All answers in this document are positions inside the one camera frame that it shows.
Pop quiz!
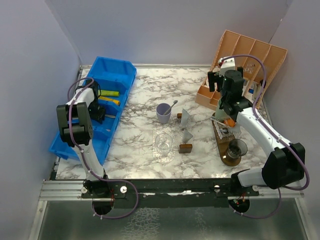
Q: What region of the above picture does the clear square toothbrush holder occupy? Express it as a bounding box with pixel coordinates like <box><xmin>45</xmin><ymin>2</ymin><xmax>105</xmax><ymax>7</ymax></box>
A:
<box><xmin>213</xmin><ymin>122</ymin><xmax>236</xmax><ymax>144</ymax></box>

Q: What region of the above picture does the white toothpaste tube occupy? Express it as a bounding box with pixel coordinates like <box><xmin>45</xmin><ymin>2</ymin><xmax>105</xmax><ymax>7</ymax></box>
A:
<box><xmin>229</xmin><ymin>123</ymin><xmax>242</xmax><ymax>139</ymax></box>

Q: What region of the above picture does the brown lid clear box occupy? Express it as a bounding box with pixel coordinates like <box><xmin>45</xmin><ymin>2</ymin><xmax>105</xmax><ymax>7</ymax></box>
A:
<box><xmin>176</xmin><ymin>113</ymin><xmax>182</xmax><ymax>123</ymax></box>
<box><xmin>178</xmin><ymin>143</ymin><xmax>193</xmax><ymax>154</ymax></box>

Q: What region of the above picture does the dark blue plastic cup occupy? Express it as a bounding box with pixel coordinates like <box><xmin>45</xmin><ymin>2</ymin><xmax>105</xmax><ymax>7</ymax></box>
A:
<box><xmin>222</xmin><ymin>139</ymin><xmax>248</xmax><ymax>159</ymax></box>

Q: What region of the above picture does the lilac plastic cup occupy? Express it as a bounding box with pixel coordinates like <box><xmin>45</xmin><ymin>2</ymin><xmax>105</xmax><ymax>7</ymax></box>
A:
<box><xmin>156</xmin><ymin>103</ymin><xmax>171</xmax><ymax>124</ymax></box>

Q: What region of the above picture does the clear plastic cup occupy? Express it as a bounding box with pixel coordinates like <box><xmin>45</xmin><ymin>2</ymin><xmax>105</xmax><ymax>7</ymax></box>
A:
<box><xmin>154</xmin><ymin>133</ymin><xmax>173</xmax><ymax>163</ymax></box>

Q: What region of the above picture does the green plastic cup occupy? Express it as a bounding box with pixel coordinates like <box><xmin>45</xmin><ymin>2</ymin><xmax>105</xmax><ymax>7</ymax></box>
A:
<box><xmin>214</xmin><ymin>99</ymin><xmax>229</xmax><ymax>120</ymax></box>

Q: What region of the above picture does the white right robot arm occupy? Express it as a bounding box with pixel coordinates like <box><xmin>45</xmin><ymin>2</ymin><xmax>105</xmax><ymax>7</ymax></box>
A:
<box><xmin>207</xmin><ymin>70</ymin><xmax>310</xmax><ymax>196</ymax></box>

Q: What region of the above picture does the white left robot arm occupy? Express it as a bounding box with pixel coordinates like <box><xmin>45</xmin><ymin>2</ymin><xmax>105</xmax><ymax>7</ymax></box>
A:
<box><xmin>56</xmin><ymin>77</ymin><xmax>111</xmax><ymax>198</ymax></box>

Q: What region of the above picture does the brown oval wooden tray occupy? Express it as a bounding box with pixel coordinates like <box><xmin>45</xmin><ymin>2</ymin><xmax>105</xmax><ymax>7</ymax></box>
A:
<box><xmin>211</xmin><ymin>113</ymin><xmax>243</xmax><ymax>167</ymax></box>

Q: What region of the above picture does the blue plastic bin organizer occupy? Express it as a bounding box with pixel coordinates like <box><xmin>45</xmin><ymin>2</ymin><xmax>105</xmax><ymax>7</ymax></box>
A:
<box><xmin>49</xmin><ymin>57</ymin><xmax>137</xmax><ymax>165</ymax></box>

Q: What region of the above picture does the peach compartment organizer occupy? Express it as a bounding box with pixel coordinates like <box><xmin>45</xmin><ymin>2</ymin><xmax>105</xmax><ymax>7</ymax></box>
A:
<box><xmin>195</xmin><ymin>30</ymin><xmax>288</xmax><ymax>110</ymax></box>

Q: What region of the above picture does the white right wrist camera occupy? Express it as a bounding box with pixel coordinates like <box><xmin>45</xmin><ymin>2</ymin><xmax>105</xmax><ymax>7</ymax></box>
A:
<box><xmin>218</xmin><ymin>56</ymin><xmax>236</xmax><ymax>77</ymax></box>

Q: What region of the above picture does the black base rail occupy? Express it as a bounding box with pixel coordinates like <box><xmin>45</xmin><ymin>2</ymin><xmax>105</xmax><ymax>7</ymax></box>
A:
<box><xmin>81</xmin><ymin>178</ymin><xmax>259</xmax><ymax>209</ymax></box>

